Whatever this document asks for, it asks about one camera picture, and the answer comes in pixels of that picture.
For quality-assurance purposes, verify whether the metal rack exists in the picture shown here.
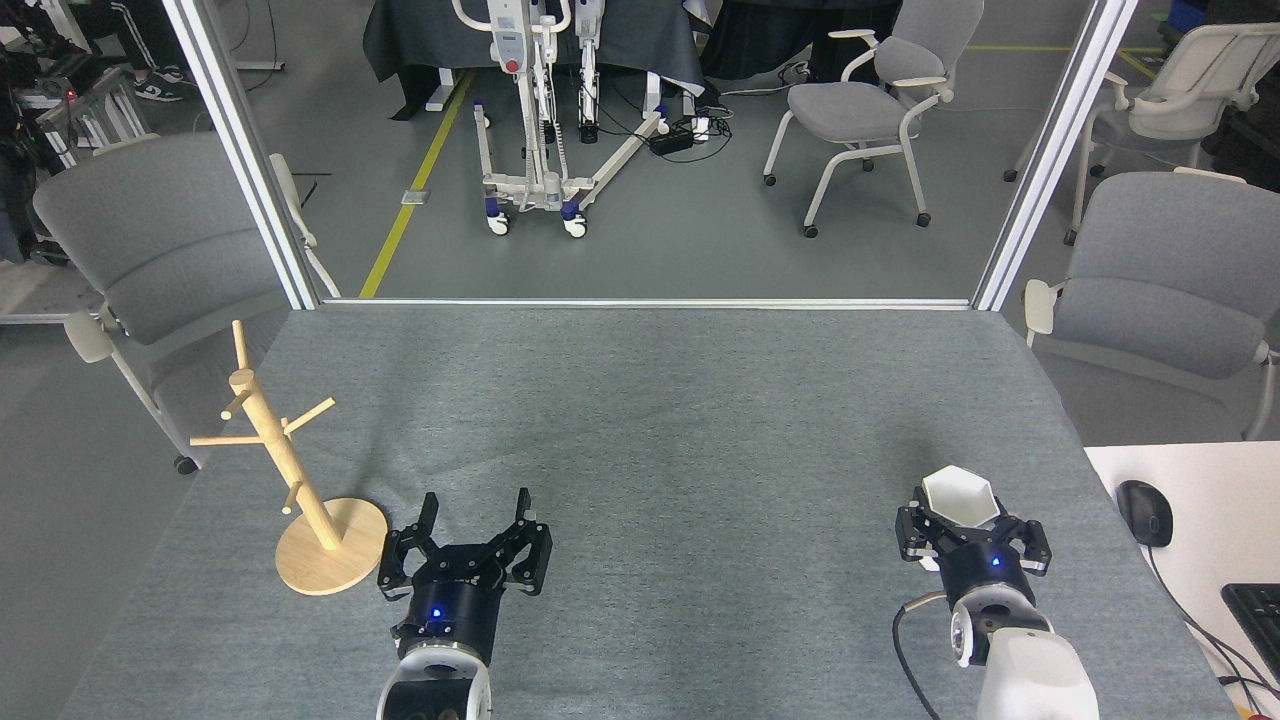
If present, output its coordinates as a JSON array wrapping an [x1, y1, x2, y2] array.
[[15, 60, 151, 171]]

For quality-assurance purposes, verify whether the white desk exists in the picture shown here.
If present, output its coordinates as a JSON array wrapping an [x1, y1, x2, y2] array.
[[1085, 441, 1280, 720]]

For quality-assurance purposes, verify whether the black computer mouse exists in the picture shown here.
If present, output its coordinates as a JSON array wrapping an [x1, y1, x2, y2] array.
[[1116, 480, 1174, 549]]

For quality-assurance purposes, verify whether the person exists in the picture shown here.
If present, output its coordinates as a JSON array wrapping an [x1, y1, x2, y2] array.
[[65, 0, 188, 104]]

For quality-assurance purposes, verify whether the grey chair with cream frame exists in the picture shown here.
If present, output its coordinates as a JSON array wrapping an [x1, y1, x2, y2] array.
[[33, 133, 341, 476], [1022, 168, 1280, 441], [763, 0, 986, 239]]

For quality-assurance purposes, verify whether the silver table edge rail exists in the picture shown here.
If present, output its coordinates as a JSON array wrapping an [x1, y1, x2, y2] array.
[[320, 297, 976, 311]]

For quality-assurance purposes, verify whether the black keyboard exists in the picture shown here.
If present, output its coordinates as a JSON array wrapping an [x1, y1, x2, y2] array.
[[1221, 583, 1280, 686]]

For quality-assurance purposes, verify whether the silver frame post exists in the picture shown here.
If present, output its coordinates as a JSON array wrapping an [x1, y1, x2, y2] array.
[[160, 0, 323, 311], [972, 0, 1141, 313]]

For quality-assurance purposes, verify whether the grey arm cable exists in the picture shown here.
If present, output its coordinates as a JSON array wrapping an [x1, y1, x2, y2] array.
[[892, 590, 951, 720]]

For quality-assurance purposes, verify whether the white faceted cup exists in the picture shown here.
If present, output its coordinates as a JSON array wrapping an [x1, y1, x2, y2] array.
[[920, 466, 1002, 533]]

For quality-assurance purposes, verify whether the table with black cloth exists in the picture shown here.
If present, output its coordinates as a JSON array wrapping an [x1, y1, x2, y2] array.
[[362, 0, 706, 121]]

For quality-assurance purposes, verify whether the white stand on wheels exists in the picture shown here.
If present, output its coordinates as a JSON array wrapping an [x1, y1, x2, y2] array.
[[452, 0, 673, 239]]

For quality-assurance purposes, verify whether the black mouse cable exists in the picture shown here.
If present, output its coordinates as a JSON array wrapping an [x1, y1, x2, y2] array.
[[1145, 545, 1280, 701]]

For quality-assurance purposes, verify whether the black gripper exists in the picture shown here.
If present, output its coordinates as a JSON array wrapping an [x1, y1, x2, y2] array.
[[896, 487, 1053, 609], [377, 488, 554, 666]]

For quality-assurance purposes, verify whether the white mesh-back chair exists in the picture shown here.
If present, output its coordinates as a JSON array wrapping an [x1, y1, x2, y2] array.
[[1003, 22, 1280, 247]]

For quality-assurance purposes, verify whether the wooden cup rack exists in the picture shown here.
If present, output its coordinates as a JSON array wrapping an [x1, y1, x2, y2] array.
[[190, 320, 389, 598]]

